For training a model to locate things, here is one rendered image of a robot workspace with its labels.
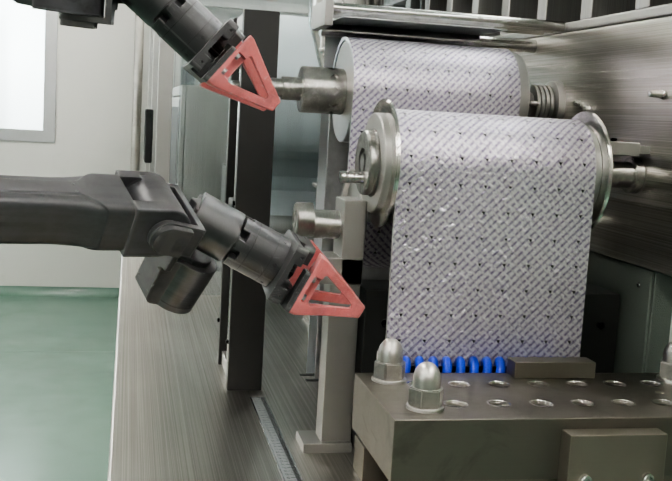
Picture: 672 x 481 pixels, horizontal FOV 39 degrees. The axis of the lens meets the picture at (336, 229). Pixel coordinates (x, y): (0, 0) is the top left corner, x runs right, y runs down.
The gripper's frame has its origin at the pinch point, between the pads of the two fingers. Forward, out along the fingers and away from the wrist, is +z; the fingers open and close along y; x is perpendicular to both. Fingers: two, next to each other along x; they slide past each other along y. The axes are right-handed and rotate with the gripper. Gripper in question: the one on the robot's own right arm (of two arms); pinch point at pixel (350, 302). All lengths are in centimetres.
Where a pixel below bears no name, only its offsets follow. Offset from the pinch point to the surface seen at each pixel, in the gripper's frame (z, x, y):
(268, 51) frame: -18.7, 20.6, -35.1
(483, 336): 16.0, 3.6, -1.6
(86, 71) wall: -80, -23, -555
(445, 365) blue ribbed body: 12.4, -0.9, 2.0
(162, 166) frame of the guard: -21, -7, -102
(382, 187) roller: -2.7, 12.5, -2.8
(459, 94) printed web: 5.9, 28.4, -26.7
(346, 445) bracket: 10.7, -16.5, -7.5
